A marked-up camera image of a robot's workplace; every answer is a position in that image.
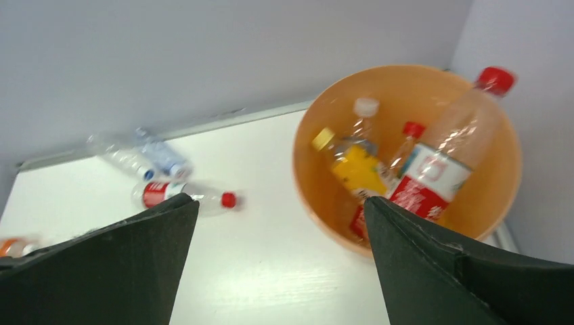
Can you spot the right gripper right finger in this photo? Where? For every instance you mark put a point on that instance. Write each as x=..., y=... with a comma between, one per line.
x=432, y=275

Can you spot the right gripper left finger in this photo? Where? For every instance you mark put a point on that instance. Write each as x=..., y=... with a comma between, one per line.
x=125, y=273

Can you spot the red white label bottle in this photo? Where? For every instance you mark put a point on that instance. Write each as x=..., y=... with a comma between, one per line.
x=453, y=146

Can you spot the yellow juice bottle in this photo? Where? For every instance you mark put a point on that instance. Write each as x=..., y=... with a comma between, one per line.
x=358, y=171

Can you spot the red label water bottle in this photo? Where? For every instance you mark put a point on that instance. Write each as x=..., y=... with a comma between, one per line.
x=393, y=171

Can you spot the blue label water bottle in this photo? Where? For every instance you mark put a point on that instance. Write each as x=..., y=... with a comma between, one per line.
x=364, y=109

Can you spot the orange cartoon plastic bin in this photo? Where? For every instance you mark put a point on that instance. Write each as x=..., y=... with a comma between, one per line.
x=406, y=94

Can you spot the red cap clear bottle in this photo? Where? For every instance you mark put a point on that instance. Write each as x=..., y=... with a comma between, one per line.
x=212, y=201

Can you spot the orange drink bottle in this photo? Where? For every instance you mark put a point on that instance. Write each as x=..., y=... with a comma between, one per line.
x=18, y=246

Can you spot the blue pattern clear bottle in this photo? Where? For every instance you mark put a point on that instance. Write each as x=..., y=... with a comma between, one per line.
x=171, y=163

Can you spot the crushed clear bottle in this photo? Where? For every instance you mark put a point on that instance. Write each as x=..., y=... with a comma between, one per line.
x=122, y=155

